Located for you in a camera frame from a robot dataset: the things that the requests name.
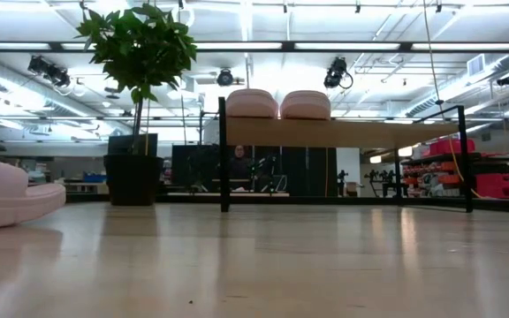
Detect person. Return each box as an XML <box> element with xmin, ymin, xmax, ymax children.
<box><xmin>229</xmin><ymin>144</ymin><xmax>255</xmax><ymax>192</ymax></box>

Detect black tabletop robot arms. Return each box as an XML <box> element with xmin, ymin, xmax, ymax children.
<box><xmin>364</xmin><ymin>169</ymin><xmax>408</xmax><ymax>199</ymax></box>

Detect shelf rack with red bins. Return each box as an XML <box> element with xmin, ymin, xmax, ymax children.
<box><xmin>402</xmin><ymin>139</ymin><xmax>509</xmax><ymax>200</ymax></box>

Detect pink rubber slide sandal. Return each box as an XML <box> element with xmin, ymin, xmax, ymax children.
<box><xmin>225</xmin><ymin>87</ymin><xmax>279</xmax><ymax>120</ymax></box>
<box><xmin>279</xmin><ymin>89</ymin><xmax>332</xmax><ymax>121</ymax></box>
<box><xmin>0</xmin><ymin>152</ymin><xmax>67</xmax><ymax>231</ymax></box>

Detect yellow hanging cable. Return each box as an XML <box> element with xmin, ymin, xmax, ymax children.
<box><xmin>422</xmin><ymin>0</ymin><xmax>483</xmax><ymax>200</ymax></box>

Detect black table edge rail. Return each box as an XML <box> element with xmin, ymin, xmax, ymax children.
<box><xmin>66</xmin><ymin>193</ymin><xmax>509</xmax><ymax>216</ymax></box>

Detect black partition panels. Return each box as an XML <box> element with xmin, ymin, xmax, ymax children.
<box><xmin>171</xmin><ymin>144</ymin><xmax>338</xmax><ymax>198</ymax></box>

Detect black monitor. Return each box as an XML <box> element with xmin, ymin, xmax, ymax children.
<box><xmin>107</xmin><ymin>132</ymin><xmax>159</xmax><ymax>155</ymax></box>

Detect black overhead light bar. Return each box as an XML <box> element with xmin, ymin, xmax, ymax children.
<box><xmin>0</xmin><ymin>41</ymin><xmax>509</xmax><ymax>55</ymax></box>

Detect wooden shelf black metal legs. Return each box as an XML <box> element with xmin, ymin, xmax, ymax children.
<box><xmin>217</xmin><ymin>95</ymin><xmax>475</xmax><ymax>214</ymax></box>

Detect green potted tree black pot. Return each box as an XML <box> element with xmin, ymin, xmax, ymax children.
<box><xmin>75</xmin><ymin>3</ymin><xmax>198</xmax><ymax>207</ymax></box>

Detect white ceiling air vent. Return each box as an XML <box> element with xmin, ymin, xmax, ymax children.
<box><xmin>466</xmin><ymin>53</ymin><xmax>487</xmax><ymax>78</ymax></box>

